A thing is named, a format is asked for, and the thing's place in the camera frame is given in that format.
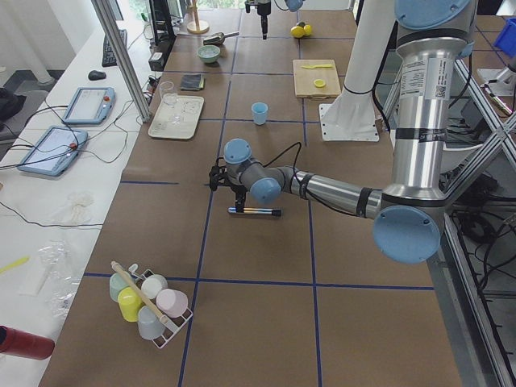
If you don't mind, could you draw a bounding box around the metal ice scoop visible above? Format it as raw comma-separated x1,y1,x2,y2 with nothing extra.
202,31,239,46

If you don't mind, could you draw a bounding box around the wooden cutting board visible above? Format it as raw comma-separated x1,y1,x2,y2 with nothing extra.
293,59,341,98

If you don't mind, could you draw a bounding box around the blue teach pendant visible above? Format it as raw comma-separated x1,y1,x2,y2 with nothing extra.
61,87,115,126
17,126,89,177

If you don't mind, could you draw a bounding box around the clear wine glass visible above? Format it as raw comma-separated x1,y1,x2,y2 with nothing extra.
159,81,182,124

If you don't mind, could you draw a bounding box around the pink plastic cup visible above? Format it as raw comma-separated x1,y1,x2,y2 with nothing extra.
156,289,189,318

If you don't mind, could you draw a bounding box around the white plastic cup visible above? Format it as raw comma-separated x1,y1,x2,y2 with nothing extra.
141,274,168,300

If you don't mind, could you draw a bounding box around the yellow lemon half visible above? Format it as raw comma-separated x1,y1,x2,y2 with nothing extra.
314,79,326,88

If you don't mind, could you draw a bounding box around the white wire cup rack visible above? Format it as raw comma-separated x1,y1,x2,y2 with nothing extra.
109,261,193,349

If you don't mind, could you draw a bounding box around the green bowl of ice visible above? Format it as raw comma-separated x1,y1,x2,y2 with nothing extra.
197,44,221,65

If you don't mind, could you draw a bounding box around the mint green plastic cup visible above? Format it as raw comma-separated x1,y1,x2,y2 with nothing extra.
109,273,129,302

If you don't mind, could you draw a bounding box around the light blue paper cup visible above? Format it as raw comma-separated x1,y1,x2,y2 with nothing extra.
251,102,268,125

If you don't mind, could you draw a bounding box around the cream bear serving tray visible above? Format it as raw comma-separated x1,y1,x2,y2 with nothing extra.
148,95,204,140

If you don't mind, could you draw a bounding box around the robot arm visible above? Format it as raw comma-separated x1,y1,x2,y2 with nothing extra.
244,0,303,40
209,1,477,264

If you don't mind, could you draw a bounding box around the black computer mouse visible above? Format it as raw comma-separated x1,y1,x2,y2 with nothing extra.
88,70,106,81

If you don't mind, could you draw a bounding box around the yellow plastic knife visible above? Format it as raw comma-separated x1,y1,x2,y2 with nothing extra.
301,63,334,69

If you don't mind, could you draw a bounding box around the black keyboard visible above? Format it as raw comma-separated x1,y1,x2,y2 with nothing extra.
102,29,127,68

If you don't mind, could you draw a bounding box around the grey folded cloth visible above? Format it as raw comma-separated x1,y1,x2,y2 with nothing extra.
180,73,205,91

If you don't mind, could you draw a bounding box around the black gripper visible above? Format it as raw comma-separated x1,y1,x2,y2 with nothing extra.
209,157,247,213
244,0,271,40

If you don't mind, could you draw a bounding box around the yellow plastic cup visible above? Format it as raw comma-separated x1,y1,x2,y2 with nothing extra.
117,286,144,323

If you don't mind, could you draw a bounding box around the red bottle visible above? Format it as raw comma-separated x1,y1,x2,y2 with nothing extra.
1,326,55,360

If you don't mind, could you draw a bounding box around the grey blue plastic cup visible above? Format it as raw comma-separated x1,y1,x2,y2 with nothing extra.
137,306,165,340

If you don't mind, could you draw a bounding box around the blue storage bin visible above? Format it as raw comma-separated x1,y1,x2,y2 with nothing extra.
493,24,515,56

